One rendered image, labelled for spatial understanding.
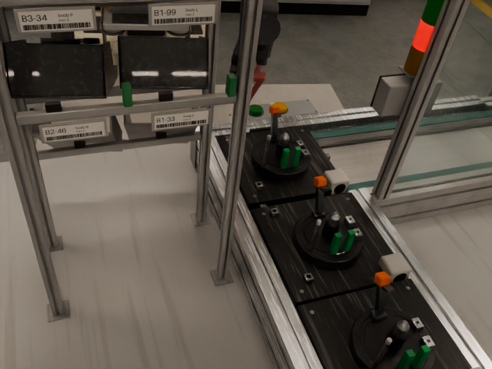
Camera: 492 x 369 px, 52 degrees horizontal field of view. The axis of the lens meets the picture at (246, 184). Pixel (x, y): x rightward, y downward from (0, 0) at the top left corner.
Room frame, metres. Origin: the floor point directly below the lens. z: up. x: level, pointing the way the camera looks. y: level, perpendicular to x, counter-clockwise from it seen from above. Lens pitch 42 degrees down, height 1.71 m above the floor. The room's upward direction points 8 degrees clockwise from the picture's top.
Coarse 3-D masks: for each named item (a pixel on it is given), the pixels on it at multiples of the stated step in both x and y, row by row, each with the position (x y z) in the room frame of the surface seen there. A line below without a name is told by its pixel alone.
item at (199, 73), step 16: (128, 48) 0.64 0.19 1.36; (144, 48) 0.65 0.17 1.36; (160, 48) 0.66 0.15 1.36; (176, 48) 0.66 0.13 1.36; (192, 48) 0.67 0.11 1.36; (208, 48) 0.67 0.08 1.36; (128, 64) 0.63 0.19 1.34; (144, 64) 0.64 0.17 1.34; (160, 64) 0.65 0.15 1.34; (176, 64) 0.65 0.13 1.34; (192, 64) 0.66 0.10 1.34; (208, 64) 0.66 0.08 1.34; (128, 80) 0.63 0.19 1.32; (144, 80) 0.63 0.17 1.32; (160, 80) 0.64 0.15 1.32; (176, 80) 0.64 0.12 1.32; (192, 80) 0.65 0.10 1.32; (208, 80) 0.65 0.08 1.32
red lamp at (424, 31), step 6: (420, 24) 0.88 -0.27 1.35; (426, 24) 0.87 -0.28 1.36; (420, 30) 0.88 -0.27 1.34; (426, 30) 0.87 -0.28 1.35; (432, 30) 0.86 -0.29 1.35; (414, 36) 0.89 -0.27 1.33; (420, 36) 0.87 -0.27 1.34; (426, 36) 0.87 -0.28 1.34; (414, 42) 0.88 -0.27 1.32; (420, 42) 0.87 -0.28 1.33; (426, 42) 0.86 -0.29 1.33; (420, 48) 0.87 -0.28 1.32
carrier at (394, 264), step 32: (256, 224) 0.71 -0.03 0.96; (288, 224) 0.71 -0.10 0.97; (320, 224) 0.63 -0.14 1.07; (352, 224) 0.71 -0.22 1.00; (288, 256) 0.63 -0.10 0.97; (320, 256) 0.62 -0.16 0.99; (352, 256) 0.63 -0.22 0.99; (384, 256) 0.65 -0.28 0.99; (288, 288) 0.56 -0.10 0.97; (320, 288) 0.56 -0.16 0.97; (352, 288) 0.57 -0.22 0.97
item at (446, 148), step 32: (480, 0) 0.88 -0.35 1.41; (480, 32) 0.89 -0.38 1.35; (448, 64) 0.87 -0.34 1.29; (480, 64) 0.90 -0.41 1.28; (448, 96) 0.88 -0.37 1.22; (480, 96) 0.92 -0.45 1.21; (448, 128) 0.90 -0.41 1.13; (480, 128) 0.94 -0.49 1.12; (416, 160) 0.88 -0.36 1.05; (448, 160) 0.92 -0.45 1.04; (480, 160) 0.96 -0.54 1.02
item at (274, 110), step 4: (272, 108) 0.97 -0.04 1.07; (276, 108) 0.98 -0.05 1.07; (272, 112) 0.97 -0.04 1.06; (276, 112) 0.98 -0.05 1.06; (272, 116) 0.97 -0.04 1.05; (276, 116) 0.96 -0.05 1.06; (280, 116) 0.96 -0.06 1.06; (272, 120) 0.97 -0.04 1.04; (276, 120) 0.97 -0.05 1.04; (272, 124) 0.97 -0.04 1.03; (276, 124) 0.97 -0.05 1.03; (272, 128) 0.96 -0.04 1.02; (276, 128) 0.97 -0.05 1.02; (272, 132) 0.96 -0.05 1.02; (276, 132) 0.96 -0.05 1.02; (272, 136) 0.96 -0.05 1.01; (276, 136) 0.96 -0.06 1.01
